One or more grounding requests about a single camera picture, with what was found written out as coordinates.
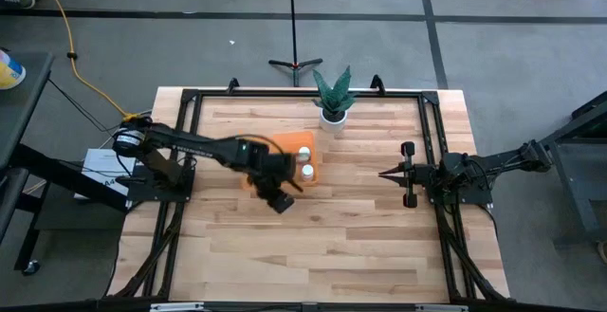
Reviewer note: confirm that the yellow blue wipes canister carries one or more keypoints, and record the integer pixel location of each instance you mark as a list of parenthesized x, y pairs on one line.
[(9, 72)]

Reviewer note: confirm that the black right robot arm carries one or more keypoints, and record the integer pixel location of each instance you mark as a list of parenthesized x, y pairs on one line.
[(488, 165)]

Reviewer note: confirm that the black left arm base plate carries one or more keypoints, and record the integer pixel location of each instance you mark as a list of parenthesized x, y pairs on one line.
[(142, 191)]

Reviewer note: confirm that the black tripod stand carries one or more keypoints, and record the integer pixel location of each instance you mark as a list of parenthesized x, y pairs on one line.
[(294, 27)]

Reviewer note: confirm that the silver metal bracket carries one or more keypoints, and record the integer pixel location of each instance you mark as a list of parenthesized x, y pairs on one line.
[(176, 307)]

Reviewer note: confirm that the orange translucent plastic basket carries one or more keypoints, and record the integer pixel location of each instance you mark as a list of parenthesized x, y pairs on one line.
[(287, 140)]

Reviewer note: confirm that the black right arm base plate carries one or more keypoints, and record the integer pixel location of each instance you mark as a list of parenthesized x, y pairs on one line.
[(479, 198)]

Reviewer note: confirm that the white round plant pot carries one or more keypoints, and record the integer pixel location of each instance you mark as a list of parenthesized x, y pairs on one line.
[(333, 122)]

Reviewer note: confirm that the black aluminium table frame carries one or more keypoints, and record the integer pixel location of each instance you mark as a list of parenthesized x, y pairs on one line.
[(308, 94)]

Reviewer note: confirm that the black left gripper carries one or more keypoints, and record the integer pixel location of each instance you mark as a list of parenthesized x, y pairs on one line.
[(272, 179)]

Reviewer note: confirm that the white cardboard paper box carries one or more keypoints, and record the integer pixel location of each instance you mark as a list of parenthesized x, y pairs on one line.
[(102, 165)]

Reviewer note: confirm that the green snake plant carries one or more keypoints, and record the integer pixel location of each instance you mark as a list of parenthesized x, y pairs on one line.
[(333, 94)]

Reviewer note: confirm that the white opaque pill bottle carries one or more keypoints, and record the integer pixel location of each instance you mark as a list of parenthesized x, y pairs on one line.
[(307, 172)]

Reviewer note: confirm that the clear frosted pill bottle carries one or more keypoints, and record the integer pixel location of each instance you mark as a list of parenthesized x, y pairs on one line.
[(304, 152)]

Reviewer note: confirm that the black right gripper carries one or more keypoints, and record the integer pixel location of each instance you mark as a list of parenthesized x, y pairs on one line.
[(417, 179)]

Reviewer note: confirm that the black caster wheel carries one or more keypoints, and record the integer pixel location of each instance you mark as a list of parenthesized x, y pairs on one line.
[(31, 267)]

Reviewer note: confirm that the black equipment cart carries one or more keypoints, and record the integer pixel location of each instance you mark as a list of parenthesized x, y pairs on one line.
[(578, 170)]

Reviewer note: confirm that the black side table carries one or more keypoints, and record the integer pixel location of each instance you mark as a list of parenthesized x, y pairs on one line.
[(23, 98)]

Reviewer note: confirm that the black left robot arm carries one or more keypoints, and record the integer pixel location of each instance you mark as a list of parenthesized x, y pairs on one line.
[(189, 143)]

